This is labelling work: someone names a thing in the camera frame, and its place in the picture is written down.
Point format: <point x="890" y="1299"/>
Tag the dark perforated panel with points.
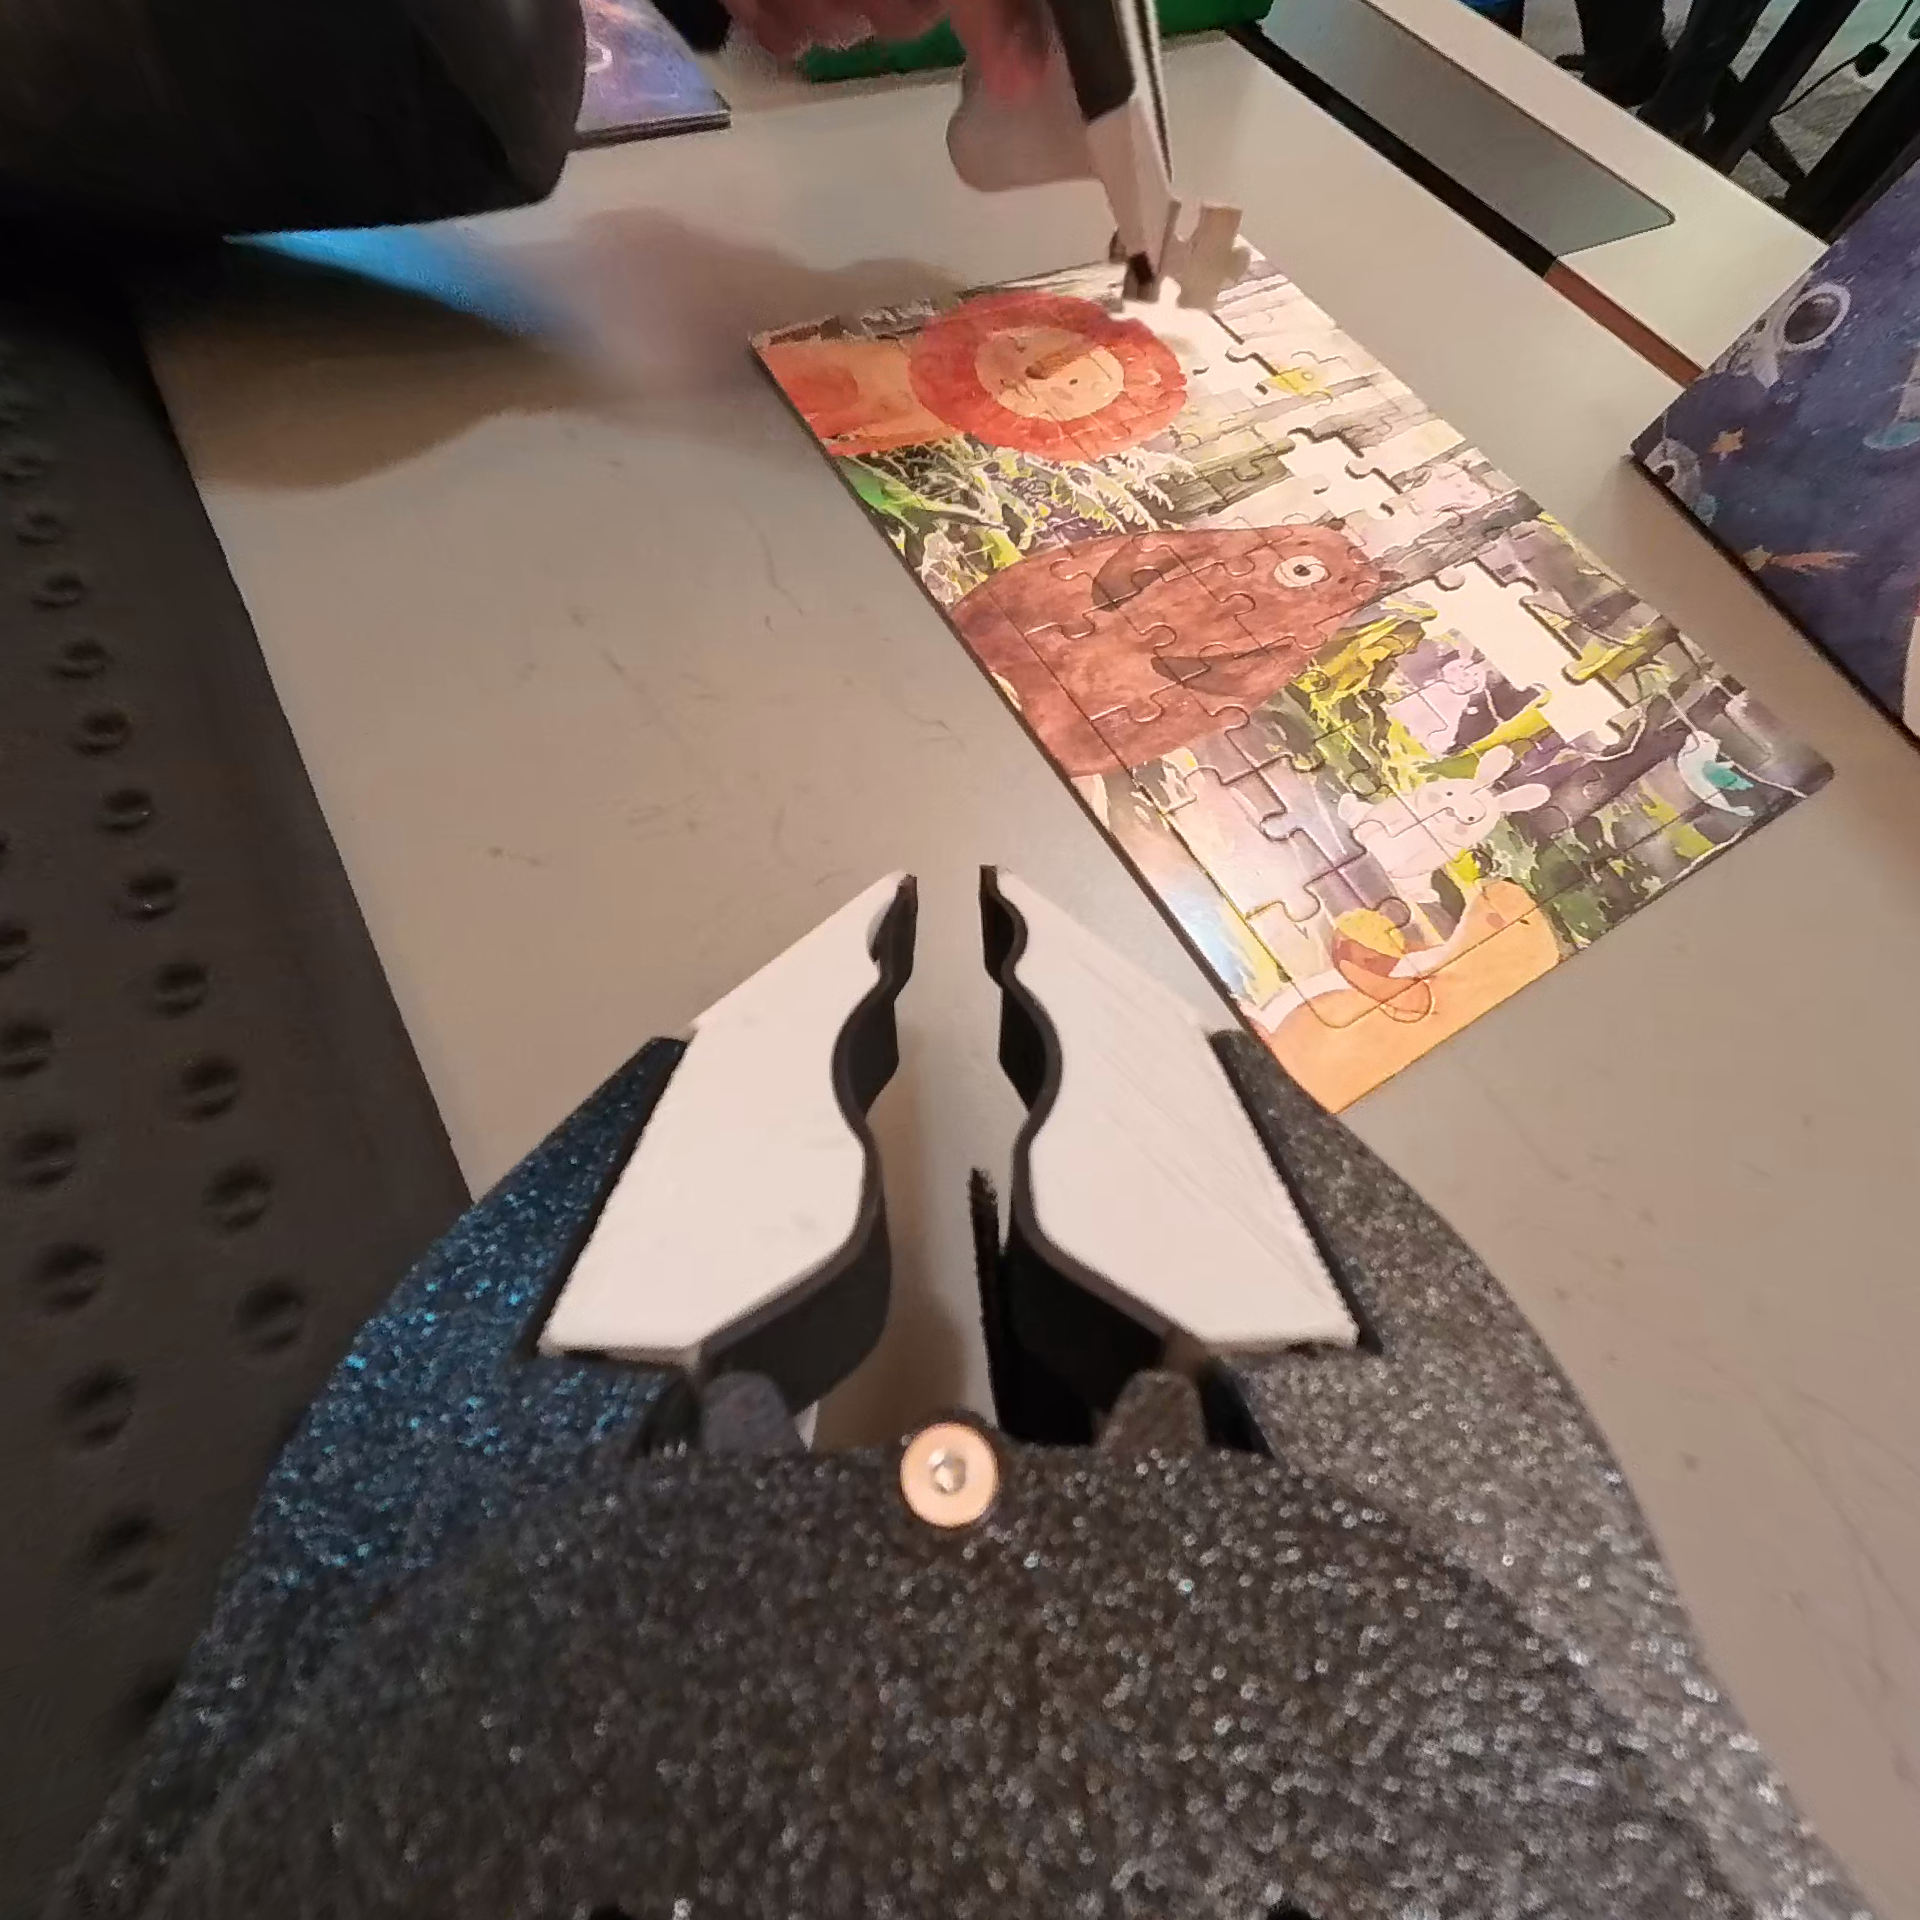
<point x="148" y="900"/>

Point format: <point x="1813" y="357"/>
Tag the person's left hand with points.
<point x="901" y="22"/>

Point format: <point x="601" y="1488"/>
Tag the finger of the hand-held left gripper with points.
<point x="1128" y="195"/>
<point x="1157" y="148"/>

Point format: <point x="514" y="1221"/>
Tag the dark blue illustrated puzzle box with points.
<point x="1816" y="450"/>

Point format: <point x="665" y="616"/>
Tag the forest animal jigsaw puzzle board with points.
<point x="1276" y="674"/>

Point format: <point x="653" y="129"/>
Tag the large white grey puzzle piece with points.
<point x="1200" y="264"/>

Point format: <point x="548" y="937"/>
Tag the green plastic bin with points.
<point x="901" y="60"/>

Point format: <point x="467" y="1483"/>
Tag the person's left forearm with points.
<point x="269" y="106"/>

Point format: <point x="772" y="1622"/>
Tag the light blue board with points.
<point x="644" y="66"/>

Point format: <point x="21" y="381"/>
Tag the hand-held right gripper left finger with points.
<point x="721" y="1200"/>

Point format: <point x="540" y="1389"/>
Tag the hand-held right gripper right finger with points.
<point x="1170" y="1200"/>

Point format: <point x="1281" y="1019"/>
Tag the grey desk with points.
<point x="600" y="598"/>

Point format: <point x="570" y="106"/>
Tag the dark grey desk flap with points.
<point x="1470" y="134"/>

